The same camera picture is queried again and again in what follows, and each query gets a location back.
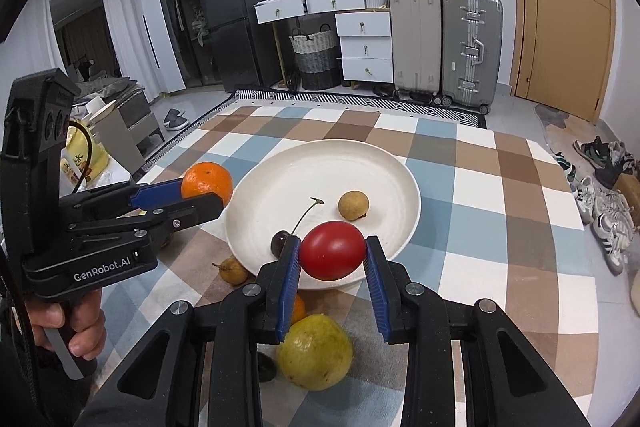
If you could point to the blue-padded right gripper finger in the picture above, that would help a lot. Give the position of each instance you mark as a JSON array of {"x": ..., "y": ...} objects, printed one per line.
[
  {"x": 145, "y": 196},
  {"x": 159, "y": 381},
  {"x": 506, "y": 380}
]

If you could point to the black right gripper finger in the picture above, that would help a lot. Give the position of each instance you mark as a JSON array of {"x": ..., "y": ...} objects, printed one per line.
[{"x": 154, "y": 225}]

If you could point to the orange tangerine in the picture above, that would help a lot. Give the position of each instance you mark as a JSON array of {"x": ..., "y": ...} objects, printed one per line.
[
  {"x": 299, "y": 309},
  {"x": 207, "y": 178}
]

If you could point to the small brown pear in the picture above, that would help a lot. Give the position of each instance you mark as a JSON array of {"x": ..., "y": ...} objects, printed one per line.
[{"x": 231, "y": 271}]

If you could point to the dark plum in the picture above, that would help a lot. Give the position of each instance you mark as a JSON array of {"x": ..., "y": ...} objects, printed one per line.
[{"x": 267, "y": 368}]

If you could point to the large yellow pomelo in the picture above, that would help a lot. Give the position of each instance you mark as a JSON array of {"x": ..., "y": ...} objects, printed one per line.
[{"x": 316, "y": 353}]

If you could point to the red tomato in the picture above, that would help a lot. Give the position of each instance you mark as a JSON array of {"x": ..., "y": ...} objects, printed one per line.
[{"x": 332, "y": 250}]

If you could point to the person's left hand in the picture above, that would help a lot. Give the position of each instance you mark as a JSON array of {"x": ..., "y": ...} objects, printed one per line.
[{"x": 87, "y": 320}]

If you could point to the yellow plastic bag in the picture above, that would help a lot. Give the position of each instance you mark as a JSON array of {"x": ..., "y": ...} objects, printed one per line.
[{"x": 82, "y": 158}]

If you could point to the dark cherry with stem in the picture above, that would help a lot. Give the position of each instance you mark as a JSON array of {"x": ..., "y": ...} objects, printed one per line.
[{"x": 279, "y": 239}]

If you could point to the checkered tablecloth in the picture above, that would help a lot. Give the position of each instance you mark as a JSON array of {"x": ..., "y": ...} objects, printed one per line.
[{"x": 497, "y": 221}]

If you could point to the cream oval plate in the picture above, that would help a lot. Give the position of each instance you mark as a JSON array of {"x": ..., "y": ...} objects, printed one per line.
[{"x": 299, "y": 188}]

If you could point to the white striped sneaker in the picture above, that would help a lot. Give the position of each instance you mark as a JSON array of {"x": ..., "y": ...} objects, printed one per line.
[{"x": 613, "y": 226}]

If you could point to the brown longan fruit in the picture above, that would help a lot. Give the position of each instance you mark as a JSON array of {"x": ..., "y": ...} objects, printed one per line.
[{"x": 353, "y": 205}]

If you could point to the woven laundry basket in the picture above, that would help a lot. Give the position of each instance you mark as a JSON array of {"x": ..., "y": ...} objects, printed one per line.
[{"x": 316, "y": 58}]

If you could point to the white drawer desk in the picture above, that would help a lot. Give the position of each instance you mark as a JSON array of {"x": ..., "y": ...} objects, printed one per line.
[{"x": 362, "y": 26}]

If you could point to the beige suitcase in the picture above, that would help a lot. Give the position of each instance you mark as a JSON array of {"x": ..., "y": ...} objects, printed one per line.
[{"x": 417, "y": 44}]

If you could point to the grey aluminium suitcase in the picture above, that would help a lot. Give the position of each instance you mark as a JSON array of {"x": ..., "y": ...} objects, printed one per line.
[{"x": 471, "y": 52}]

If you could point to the wooden door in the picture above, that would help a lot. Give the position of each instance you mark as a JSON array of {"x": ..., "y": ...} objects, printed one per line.
[{"x": 563, "y": 52}]

